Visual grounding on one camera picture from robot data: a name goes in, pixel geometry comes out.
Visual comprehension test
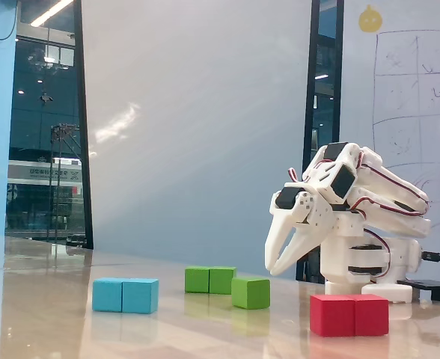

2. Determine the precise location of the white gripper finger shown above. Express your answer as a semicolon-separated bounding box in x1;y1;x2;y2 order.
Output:
271;222;334;277
264;193;317;271

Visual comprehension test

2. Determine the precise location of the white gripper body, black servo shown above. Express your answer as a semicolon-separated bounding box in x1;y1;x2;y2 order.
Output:
269;182;335;230

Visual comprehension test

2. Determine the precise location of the small green wooden cube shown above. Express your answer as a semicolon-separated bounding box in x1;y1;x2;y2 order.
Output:
230;277;272;310

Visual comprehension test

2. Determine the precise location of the long red wooden block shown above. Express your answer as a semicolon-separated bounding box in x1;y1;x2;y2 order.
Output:
309;293;390;338

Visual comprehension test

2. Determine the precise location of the long green wooden block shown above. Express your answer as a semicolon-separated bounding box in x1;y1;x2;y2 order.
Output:
184;266;238;295

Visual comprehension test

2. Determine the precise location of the long blue wooden block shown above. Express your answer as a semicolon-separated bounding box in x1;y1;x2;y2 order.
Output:
91;277;159;315

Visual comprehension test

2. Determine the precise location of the narrow black framed window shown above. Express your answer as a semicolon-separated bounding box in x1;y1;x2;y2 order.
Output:
296;0;345;283

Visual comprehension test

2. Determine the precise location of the whiteboard with pen drawings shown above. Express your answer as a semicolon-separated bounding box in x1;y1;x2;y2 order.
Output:
339;0;440;300

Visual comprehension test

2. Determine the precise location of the yellow round sticker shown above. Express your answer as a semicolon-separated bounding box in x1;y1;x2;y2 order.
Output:
358;4;384;33

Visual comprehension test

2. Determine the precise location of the black plug with cable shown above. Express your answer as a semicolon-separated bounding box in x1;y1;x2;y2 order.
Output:
421;251;440;270

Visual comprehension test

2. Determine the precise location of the black window frame post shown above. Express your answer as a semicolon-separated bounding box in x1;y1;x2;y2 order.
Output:
72;0;94;251

